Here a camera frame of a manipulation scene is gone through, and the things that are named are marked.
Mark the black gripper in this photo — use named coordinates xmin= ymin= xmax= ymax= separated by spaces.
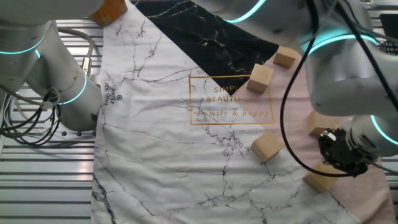
xmin=317 ymin=127 xmax=374 ymax=172

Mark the light wooden cube block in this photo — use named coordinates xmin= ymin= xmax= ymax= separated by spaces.
xmin=250 ymin=130 xmax=284 ymax=163
xmin=302 ymin=161 xmax=343 ymax=194
xmin=307 ymin=110 xmax=340 ymax=138
xmin=272 ymin=45 xmax=299 ymax=69
xmin=246 ymin=63 xmax=274 ymax=94

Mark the black keyboard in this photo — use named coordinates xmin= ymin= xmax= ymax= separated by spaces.
xmin=381 ymin=40 xmax=398 ymax=56

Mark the black flat panel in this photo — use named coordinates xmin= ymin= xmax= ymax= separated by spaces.
xmin=379 ymin=13 xmax=398 ymax=40

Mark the grey flat device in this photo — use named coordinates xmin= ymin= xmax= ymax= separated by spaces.
xmin=362 ymin=0 xmax=398 ymax=9

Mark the marble pattern table cloth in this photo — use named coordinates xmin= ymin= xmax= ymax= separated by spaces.
xmin=90 ymin=0 xmax=397 ymax=224

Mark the brown cardboard box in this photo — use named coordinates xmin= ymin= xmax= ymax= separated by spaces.
xmin=88 ymin=0 xmax=129 ymax=27

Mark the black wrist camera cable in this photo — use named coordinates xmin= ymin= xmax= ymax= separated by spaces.
xmin=279 ymin=0 xmax=398 ymax=179

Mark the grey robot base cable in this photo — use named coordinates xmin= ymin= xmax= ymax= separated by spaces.
xmin=54 ymin=26 xmax=96 ymax=77

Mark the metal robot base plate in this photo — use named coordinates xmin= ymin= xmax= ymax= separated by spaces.
xmin=40 ymin=108 xmax=97 ymax=141

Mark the black cable bundle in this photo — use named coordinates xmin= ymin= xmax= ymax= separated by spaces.
xmin=0 ymin=88 xmax=65 ymax=147

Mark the white cable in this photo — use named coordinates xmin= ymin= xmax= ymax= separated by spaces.
xmin=1 ymin=93 xmax=47 ymax=121

